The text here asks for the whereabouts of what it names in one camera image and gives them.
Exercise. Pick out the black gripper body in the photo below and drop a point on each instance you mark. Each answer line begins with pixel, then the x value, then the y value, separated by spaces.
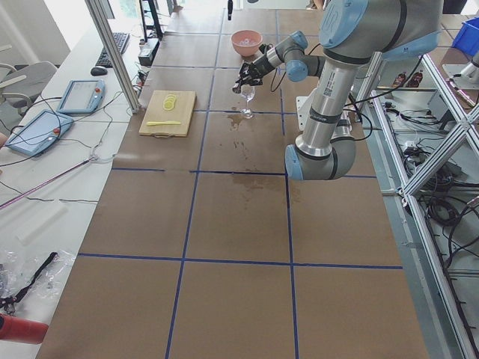
pixel 258 66

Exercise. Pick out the clear plastic bag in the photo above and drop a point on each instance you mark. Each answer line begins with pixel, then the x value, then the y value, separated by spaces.
pixel 41 275

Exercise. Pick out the grey office chair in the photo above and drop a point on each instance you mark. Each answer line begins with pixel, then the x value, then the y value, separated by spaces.
pixel 20 88

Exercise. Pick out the yellow lemon slices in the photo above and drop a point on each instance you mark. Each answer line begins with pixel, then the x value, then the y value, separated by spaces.
pixel 169 102

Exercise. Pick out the steel jigger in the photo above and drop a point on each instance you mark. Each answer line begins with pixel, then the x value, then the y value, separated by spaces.
pixel 237 89

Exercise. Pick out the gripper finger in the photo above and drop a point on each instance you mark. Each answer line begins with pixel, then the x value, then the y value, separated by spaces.
pixel 241 80

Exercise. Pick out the teach pendant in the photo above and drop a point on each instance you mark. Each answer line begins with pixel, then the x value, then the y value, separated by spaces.
pixel 82 97
pixel 40 133

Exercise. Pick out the yellow plastic knife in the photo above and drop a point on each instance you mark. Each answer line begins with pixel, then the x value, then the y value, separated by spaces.
pixel 163 123

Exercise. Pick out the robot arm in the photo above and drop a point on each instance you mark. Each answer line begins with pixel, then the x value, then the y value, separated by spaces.
pixel 350 33

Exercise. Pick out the aluminium frame post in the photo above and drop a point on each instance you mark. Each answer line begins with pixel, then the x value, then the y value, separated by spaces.
pixel 101 23

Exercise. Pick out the pink bowl with ice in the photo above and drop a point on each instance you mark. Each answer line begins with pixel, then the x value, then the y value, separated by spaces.
pixel 246 42

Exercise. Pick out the blue storage bin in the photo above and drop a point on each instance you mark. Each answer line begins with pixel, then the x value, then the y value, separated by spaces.
pixel 467 38

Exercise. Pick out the clear wine glass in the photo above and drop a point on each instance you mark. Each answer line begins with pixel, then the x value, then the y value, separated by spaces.
pixel 248 93

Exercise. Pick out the far teach pendant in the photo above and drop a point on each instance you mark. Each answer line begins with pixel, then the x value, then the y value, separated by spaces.
pixel 82 97

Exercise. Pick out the wooden cutting board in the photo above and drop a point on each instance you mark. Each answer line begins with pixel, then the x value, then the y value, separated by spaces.
pixel 183 112

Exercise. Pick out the black computer mouse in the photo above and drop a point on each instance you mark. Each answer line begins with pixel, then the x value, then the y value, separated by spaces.
pixel 99 71

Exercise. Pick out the near teach pendant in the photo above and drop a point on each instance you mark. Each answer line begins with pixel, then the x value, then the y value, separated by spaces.
pixel 40 133

